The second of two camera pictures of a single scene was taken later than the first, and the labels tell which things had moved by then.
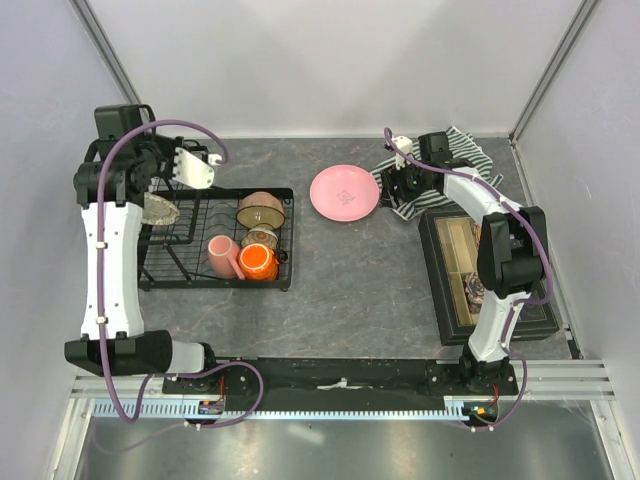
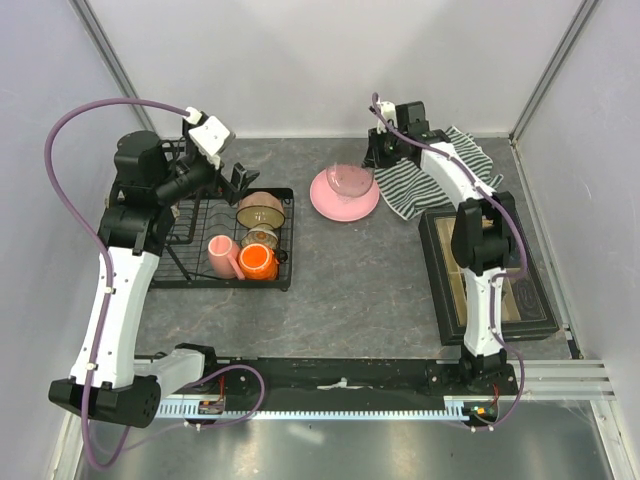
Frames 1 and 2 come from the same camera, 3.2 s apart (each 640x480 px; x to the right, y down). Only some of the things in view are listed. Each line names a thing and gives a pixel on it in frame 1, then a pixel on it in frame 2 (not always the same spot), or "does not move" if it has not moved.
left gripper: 170,144 to 228,189
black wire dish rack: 223,238 does not move
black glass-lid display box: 449,243 does not move
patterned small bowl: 259,235 does not move
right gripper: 391,177 to 373,158
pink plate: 344,193 does not move
